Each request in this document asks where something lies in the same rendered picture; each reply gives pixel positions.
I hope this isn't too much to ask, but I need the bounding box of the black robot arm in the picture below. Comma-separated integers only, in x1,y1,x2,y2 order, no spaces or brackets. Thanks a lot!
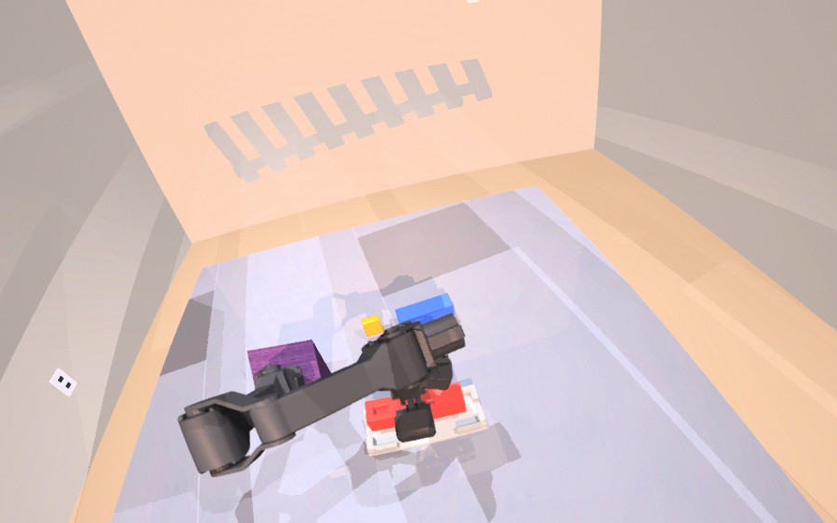
177,312,466,477

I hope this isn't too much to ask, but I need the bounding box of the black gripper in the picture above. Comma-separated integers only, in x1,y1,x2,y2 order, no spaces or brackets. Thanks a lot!
390,386,437,442

